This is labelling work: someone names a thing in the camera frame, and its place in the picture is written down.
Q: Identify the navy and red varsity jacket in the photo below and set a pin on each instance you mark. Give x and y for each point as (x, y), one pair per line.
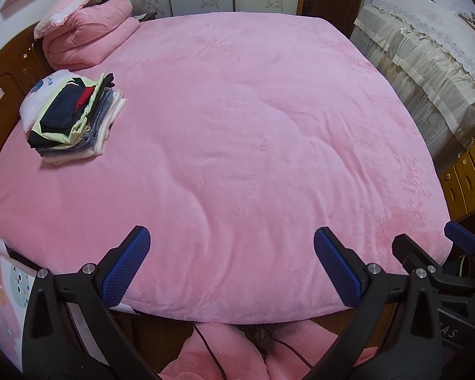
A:
(63, 103)

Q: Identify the wooden drawer cabinet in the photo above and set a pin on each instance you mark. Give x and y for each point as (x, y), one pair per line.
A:
(467, 182)

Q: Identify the folded pink quilt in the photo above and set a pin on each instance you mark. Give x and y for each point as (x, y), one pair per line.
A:
(91, 35)

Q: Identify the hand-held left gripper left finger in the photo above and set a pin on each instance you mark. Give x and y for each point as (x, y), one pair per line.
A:
(126, 269)

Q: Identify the white printed pillow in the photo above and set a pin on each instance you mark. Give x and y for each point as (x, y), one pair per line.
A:
(35, 95)

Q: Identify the pink fleece bed blanket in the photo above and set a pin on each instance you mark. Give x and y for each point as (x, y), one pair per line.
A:
(241, 126)

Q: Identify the pink cartoon printed cloth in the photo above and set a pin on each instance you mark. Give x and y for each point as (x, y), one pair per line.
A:
(4, 304)

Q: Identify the wooden headboard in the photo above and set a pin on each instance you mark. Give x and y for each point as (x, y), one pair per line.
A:
(4, 87)

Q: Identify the pink lace-trimmed pillow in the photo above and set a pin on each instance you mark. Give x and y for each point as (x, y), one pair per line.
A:
(75, 0)

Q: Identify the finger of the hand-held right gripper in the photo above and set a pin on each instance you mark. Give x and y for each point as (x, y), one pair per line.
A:
(461, 235)
(413, 253)

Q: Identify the wooden nightstand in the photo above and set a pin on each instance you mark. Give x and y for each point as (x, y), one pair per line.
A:
(148, 16)

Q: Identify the stack of folded clothes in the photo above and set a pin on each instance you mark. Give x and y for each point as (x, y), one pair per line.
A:
(99, 126)

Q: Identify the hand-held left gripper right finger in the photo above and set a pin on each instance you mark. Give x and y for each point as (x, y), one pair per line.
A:
(338, 273)

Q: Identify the cream lace furniture cover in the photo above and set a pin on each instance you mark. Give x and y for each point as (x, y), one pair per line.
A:
(427, 55)

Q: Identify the person's pink fleece trousers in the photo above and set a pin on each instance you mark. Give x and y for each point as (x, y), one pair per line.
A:
(241, 348)

